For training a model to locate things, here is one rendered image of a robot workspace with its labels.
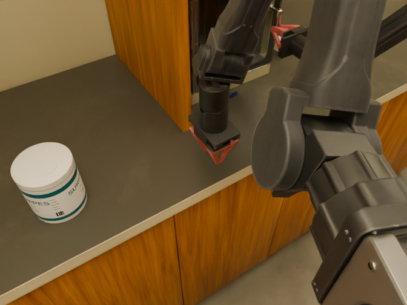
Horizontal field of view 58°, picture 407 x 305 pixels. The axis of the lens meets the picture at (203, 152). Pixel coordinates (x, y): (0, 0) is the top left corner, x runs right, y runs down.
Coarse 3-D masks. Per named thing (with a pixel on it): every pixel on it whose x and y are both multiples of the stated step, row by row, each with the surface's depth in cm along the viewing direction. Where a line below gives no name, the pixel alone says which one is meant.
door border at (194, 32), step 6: (192, 0) 90; (192, 6) 91; (192, 12) 92; (198, 12) 93; (192, 18) 93; (198, 18) 95; (198, 24) 96; (198, 30) 97; (192, 36) 97; (198, 36) 98; (198, 42) 100; (198, 48) 101; (192, 54) 101; (192, 66) 104; (192, 72) 105; (192, 84) 108; (198, 90) 112
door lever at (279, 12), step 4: (272, 4) 105; (272, 8) 104; (276, 8) 103; (280, 8) 103; (276, 12) 103; (280, 12) 102; (276, 16) 104; (280, 16) 104; (276, 20) 104; (280, 20) 105; (276, 24) 105; (276, 32) 107; (272, 36) 109
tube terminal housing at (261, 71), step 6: (264, 66) 124; (252, 72) 122; (258, 72) 124; (264, 72) 126; (246, 78) 123; (252, 78) 124; (234, 84) 121; (192, 96) 114; (198, 96) 115; (192, 102) 115
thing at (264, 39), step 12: (204, 0) 92; (216, 0) 94; (228, 0) 96; (276, 0) 106; (204, 12) 94; (216, 12) 97; (204, 24) 97; (264, 24) 109; (204, 36) 100; (264, 36) 113; (264, 48) 116; (264, 60) 120
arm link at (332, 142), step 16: (304, 128) 32; (320, 128) 33; (336, 128) 34; (320, 144) 30; (336, 144) 31; (352, 144) 31; (368, 144) 32; (304, 160) 32; (320, 160) 30; (304, 176) 32; (272, 192) 37; (288, 192) 36
